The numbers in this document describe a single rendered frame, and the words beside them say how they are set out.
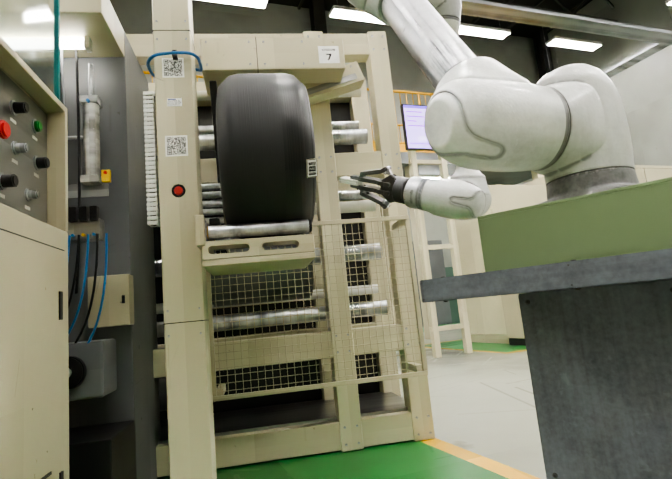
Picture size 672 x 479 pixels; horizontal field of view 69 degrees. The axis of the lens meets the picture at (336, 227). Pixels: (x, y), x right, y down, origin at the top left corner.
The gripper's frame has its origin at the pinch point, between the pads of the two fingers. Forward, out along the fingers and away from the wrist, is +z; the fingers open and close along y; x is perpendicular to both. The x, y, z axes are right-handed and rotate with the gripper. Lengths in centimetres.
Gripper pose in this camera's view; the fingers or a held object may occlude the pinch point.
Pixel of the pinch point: (351, 180)
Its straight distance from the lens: 151.9
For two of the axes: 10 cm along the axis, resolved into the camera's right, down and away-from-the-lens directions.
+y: 0.1, 9.4, 3.4
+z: -8.0, -2.0, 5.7
